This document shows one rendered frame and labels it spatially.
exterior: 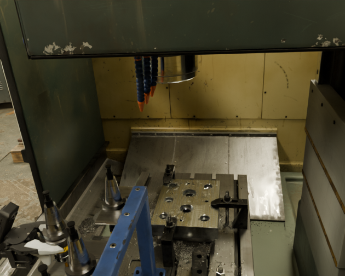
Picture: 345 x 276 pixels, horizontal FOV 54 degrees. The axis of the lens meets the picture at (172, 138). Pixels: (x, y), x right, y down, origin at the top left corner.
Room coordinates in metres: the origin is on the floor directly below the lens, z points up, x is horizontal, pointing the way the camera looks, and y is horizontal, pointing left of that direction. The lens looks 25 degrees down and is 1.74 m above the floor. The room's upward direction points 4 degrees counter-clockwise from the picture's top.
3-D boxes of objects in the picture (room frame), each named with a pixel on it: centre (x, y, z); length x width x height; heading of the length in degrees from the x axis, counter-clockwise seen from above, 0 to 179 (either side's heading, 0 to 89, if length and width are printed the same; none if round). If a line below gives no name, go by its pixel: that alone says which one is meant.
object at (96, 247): (0.58, 0.19, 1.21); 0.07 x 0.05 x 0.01; 80
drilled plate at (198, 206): (1.05, -0.04, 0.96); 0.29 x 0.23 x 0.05; 170
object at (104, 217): (0.69, 0.17, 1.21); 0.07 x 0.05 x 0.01; 80
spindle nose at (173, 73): (0.92, 0.00, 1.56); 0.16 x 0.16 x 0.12
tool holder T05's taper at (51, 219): (0.64, 0.29, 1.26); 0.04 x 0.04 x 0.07
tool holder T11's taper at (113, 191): (0.74, 0.16, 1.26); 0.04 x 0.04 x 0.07
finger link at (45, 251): (0.61, 0.31, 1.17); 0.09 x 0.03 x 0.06; 66
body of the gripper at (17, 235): (0.66, 0.41, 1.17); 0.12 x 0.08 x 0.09; 79
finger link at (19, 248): (0.63, 0.36, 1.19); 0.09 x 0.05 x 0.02; 66
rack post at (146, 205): (0.79, 0.10, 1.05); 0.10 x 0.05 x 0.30; 80
